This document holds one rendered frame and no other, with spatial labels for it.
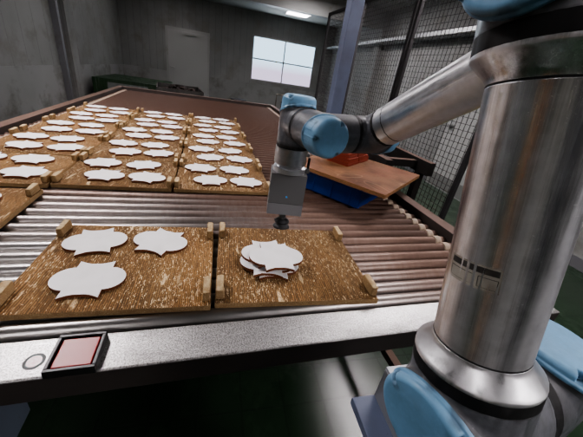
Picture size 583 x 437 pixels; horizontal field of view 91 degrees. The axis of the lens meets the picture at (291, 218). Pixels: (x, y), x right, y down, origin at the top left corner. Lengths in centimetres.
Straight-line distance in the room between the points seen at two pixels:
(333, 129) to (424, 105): 15
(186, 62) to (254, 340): 1093
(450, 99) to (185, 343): 62
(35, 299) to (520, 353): 79
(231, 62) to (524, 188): 1116
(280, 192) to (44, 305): 53
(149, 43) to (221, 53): 221
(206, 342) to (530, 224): 56
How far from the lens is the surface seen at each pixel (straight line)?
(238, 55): 1133
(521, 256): 29
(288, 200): 69
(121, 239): 92
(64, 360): 67
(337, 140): 54
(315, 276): 81
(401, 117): 54
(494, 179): 28
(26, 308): 79
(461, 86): 48
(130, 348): 67
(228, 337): 66
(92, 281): 79
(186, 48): 1133
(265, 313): 71
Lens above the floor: 142
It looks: 26 degrees down
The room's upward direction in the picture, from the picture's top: 9 degrees clockwise
